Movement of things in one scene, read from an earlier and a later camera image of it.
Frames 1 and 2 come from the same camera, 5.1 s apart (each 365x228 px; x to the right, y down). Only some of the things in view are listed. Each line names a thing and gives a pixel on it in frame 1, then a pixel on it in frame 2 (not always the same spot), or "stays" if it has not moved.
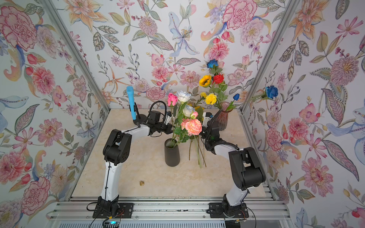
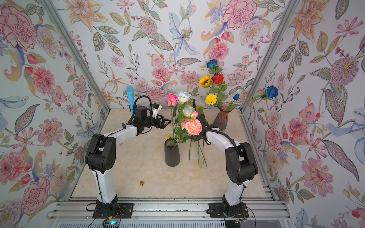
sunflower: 205,81 stays
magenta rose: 172,99 stays
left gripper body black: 161,127 → 150,122
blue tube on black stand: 129,90 stays
